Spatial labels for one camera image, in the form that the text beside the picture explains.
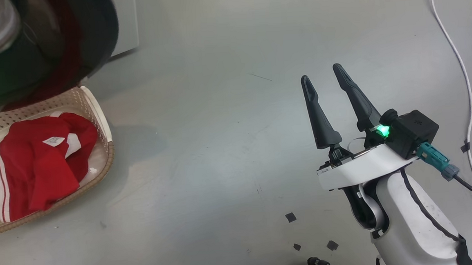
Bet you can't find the red garment white trim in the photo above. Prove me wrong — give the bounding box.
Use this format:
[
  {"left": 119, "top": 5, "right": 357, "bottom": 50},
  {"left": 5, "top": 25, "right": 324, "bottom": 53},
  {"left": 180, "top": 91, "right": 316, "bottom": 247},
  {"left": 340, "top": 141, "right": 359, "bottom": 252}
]
[{"left": 0, "top": 110, "right": 103, "bottom": 223}]

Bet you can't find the black glass washing machine door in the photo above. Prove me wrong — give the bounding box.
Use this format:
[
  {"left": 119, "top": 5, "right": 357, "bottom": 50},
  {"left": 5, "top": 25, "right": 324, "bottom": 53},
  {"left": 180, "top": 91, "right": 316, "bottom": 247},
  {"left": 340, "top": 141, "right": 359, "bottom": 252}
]
[{"left": 0, "top": 0, "right": 124, "bottom": 112}]

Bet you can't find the right camera cable teal connector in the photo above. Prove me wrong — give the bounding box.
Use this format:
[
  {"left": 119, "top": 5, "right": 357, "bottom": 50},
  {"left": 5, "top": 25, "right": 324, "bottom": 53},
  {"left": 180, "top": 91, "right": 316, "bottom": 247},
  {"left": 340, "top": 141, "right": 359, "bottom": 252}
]
[{"left": 416, "top": 139, "right": 472, "bottom": 216}]

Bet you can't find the white floor cable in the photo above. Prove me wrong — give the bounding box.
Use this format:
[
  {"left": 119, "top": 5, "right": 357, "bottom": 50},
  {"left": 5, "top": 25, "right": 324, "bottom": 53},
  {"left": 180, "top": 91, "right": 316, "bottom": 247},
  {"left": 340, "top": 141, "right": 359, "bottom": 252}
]
[{"left": 430, "top": 0, "right": 472, "bottom": 220}]

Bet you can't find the cream perforated laundry basket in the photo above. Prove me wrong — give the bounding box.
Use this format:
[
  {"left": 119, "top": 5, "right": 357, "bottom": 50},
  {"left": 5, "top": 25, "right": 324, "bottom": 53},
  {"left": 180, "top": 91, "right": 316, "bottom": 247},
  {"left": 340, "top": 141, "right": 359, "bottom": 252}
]
[{"left": 0, "top": 84, "right": 120, "bottom": 238}]

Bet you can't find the white washing machine body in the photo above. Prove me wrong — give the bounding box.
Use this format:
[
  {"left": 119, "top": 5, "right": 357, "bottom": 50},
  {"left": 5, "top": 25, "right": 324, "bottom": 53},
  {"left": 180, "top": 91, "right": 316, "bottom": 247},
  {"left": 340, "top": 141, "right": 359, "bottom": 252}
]
[{"left": 107, "top": 0, "right": 140, "bottom": 57}]

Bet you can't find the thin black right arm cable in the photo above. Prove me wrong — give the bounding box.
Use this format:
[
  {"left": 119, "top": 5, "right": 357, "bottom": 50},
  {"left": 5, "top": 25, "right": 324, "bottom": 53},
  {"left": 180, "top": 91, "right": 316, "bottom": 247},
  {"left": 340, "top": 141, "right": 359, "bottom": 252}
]
[{"left": 400, "top": 166, "right": 469, "bottom": 247}]

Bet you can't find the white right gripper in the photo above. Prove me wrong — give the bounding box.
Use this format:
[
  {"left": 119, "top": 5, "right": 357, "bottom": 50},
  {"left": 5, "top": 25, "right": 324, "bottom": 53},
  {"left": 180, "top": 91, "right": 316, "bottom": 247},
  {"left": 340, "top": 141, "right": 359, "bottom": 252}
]
[{"left": 299, "top": 59, "right": 420, "bottom": 192}]

